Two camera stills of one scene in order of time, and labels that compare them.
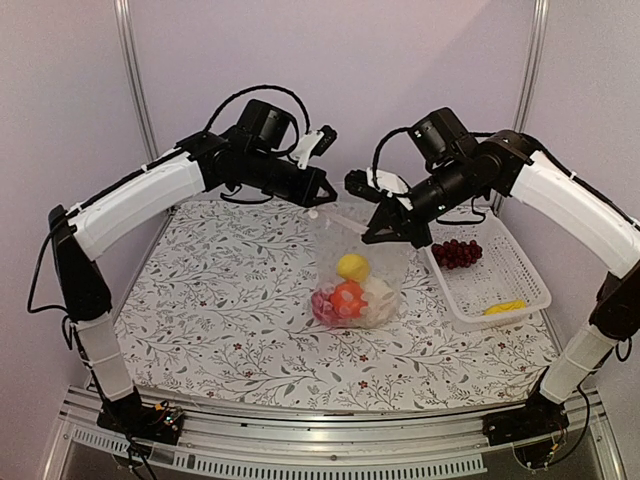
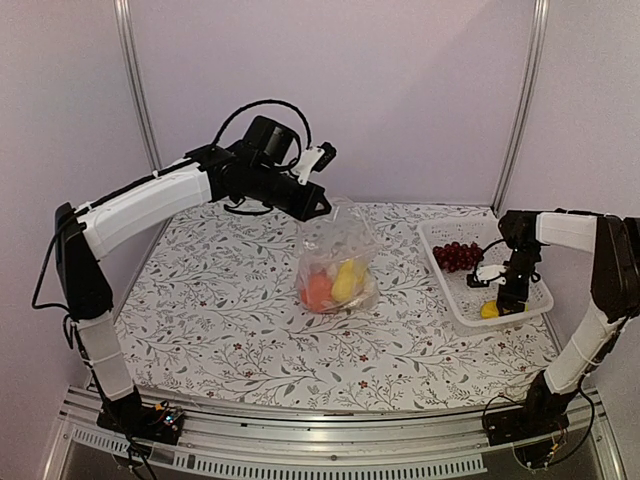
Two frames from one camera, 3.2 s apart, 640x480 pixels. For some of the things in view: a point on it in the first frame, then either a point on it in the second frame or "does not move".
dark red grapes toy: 452,254 does not move
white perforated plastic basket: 484,278 does not move
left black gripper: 305,197 to 303,210
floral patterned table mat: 222,317 does not move
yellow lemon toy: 353,266 to 345,282
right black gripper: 387,213 to 504,301
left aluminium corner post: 145,113 does not move
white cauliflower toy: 381,305 to 369,281
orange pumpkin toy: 346,299 to 317,293
